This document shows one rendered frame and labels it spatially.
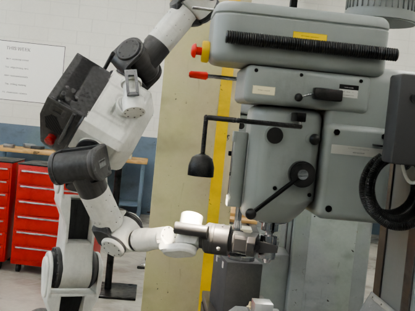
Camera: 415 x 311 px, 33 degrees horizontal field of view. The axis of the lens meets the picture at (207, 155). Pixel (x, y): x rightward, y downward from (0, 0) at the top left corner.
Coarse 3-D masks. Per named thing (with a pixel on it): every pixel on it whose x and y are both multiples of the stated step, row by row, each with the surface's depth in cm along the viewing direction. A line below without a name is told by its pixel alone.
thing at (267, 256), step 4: (260, 240) 200; (264, 240) 198; (268, 240) 198; (272, 240) 198; (276, 240) 199; (276, 244) 200; (260, 256) 199; (264, 256) 198; (268, 256) 198; (272, 256) 199
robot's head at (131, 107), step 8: (128, 80) 208; (128, 96) 204; (136, 96) 205; (120, 104) 210; (128, 104) 203; (136, 104) 203; (144, 104) 206; (128, 112) 205; (136, 112) 206; (144, 112) 206
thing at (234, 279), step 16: (224, 256) 238; (240, 256) 234; (224, 272) 232; (240, 272) 230; (256, 272) 231; (224, 288) 230; (240, 288) 231; (256, 288) 232; (224, 304) 230; (240, 304) 231
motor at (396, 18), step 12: (348, 0) 198; (360, 0) 193; (372, 0) 190; (384, 0) 189; (396, 0) 189; (408, 0) 191; (348, 12) 196; (360, 12) 192; (372, 12) 190; (384, 12) 189; (396, 12) 189; (408, 12) 190; (396, 24) 198; (408, 24) 196
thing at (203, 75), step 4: (192, 72) 205; (196, 72) 205; (200, 72) 205; (204, 72) 205; (192, 76) 205; (196, 76) 205; (200, 76) 205; (204, 76) 205; (208, 76) 206; (212, 76) 206; (216, 76) 206; (220, 76) 206; (224, 76) 206; (228, 76) 207; (232, 80) 207; (236, 80) 206
